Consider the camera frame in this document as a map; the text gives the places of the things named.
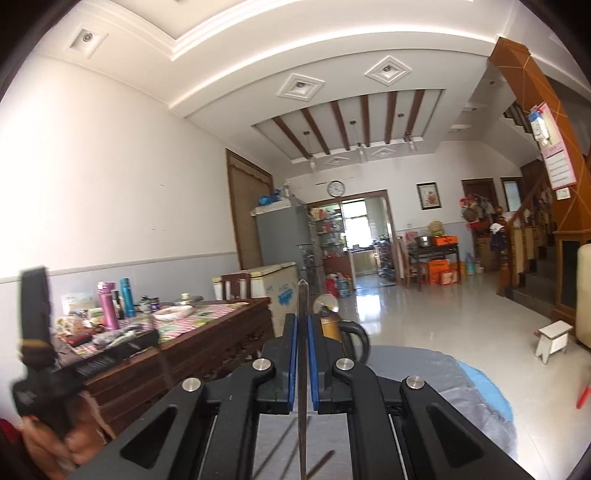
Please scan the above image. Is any dark wooden chopstick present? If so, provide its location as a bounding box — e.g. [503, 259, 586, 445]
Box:
[297, 279, 308, 480]
[305, 450, 335, 480]
[252, 415, 300, 480]

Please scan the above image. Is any person's left hand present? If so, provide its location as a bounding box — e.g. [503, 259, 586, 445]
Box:
[21, 392, 114, 479]

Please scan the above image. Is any grey tablecloth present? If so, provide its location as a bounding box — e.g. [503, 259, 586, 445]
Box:
[307, 345, 517, 479]

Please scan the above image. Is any carved dark wooden sideboard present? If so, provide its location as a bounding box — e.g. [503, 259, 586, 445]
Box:
[85, 297, 274, 435]

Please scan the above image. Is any blue table cover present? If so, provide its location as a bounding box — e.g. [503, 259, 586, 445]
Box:
[457, 361, 514, 422]

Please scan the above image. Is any pink thermos bottle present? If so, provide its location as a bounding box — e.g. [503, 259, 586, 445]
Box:
[97, 281, 119, 331]

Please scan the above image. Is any teal thermos bottle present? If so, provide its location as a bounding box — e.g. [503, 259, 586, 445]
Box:
[119, 277, 136, 318]

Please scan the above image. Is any gold electric kettle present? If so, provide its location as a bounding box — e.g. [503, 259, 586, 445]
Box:
[318, 306, 370, 364]

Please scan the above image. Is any wooden chair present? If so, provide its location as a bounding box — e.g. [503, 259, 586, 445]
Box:
[221, 271, 252, 300]

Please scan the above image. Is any white chest freezer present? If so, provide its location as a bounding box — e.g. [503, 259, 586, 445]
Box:
[212, 262, 298, 336]

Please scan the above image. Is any orange box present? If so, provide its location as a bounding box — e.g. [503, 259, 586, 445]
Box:
[428, 259, 460, 286]

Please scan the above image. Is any dark wooden side table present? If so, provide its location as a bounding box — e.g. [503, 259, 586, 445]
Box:
[404, 242, 461, 290]

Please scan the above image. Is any small white stool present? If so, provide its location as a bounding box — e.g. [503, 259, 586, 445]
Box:
[535, 320, 573, 365]

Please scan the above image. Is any water jug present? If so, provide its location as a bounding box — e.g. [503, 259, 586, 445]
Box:
[464, 253, 476, 276]

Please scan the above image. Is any grey refrigerator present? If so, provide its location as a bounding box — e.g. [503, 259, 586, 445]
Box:
[250, 196, 325, 295]

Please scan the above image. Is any cream sofa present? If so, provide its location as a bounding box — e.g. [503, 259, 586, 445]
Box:
[575, 243, 591, 349]

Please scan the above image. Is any wooden stair railing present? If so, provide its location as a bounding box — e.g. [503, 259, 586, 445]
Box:
[497, 174, 553, 298]

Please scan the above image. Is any framed flower picture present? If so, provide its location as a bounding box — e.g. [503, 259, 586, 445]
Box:
[417, 182, 442, 210]

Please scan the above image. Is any round wall clock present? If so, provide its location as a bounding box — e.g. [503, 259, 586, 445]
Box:
[327, 180, 346, 198]

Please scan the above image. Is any wall calendar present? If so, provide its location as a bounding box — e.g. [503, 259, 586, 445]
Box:
[528, 103, 576, 190]

